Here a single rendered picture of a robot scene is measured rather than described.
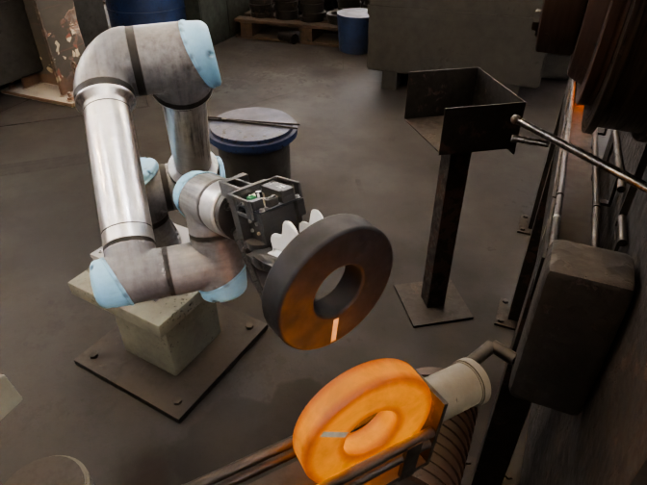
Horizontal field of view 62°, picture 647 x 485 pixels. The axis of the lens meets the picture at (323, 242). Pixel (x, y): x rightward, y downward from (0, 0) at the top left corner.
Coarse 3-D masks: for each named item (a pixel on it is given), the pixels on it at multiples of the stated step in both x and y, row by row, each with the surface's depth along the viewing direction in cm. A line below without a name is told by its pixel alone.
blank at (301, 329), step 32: (320, 224) 53; (352, 224) 53; (288, 256) 52; (320, 256) 52; (352, 256) 55; (384, 256) 58; (288, 288) 51; (352, 288) 60; (384, 288) 62; (288, 320) 54; (320, 320) 57; (352, 320) 61
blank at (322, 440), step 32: (352, 384) 52; (384, 384) 52; (416, 384) 55; (320, 416) 52; (352, 416) 52; (384, 416) 59; (416, 416) 58; (320, 448) 53; (352, 448) 58; (384, 448) 59; (320, 480) 56
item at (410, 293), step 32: (416, 96) 149; (448, 96) 151; (480, 96) 148; (512, 96) 132; (416, 128) 145; (448, 128) 127; (480, 128) 129; (512, 128) 131; (448, 160) 143; (448, 192) 148; (448, 224) 155; (448, 256) 162; (416, 288) 181; (448, 288) 181; (416, 320) 168; (448, 320) 168
